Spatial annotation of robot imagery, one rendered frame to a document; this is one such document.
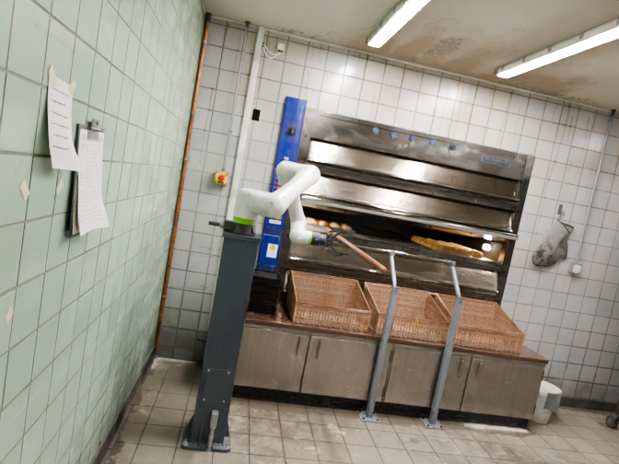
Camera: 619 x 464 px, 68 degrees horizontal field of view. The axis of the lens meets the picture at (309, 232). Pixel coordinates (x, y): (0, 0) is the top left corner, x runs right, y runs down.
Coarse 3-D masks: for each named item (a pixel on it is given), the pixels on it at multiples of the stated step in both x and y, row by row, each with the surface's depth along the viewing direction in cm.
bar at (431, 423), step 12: (384, 252) 335; (396, 252) 336; (456, 276) 337; (396, 288) 315; (456, 288) 330; (396, 300) 317; (456, 300) 325; (456, 312) 324; (384, 324) 320; (456, 324) 325; (384, 336) 319; (384, 348) 320; (444, 360) 327; (444, 372) 328; (372, 384) 324; (444, 384) 329; (372, 396) 323; (372, 408) 324; (432, 408) 333; (372, 420) 322; (432, 420) 332
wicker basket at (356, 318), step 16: (304, 272) 363; (288, 288) 358; (304, 288) 361; (320, 288) 364; (336, 288) 366; (352, 288) 369; (288, 304) 346; (304, 304) 318; (320, 304) 362; (336, 304) 365; (352, 304) 367; (304, 320) 320; (320, 320) 322; (336, 320) 340; (352, 320) 347; (368, 320) 327
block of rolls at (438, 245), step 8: (416, 240) 440; (424, 240) 423; (432, 240) 442; (440, 240) 454; (432, 248) 399; (440, 248) 397; (448, 248) 399; (456, 248) 417; (464, 248) 428; (480, 256) 403
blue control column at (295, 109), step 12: (288, 108) 346; (300, 108) 348; (288, 120) 347; (300, 120) 349; (288, 144) 350; (276, 156) 350; (288, 156) 351; (264, 228) 355; (276, 228) 357; (264, 240) 356; (276, 240) 358; (264, 252) 358; (276, 252) 359
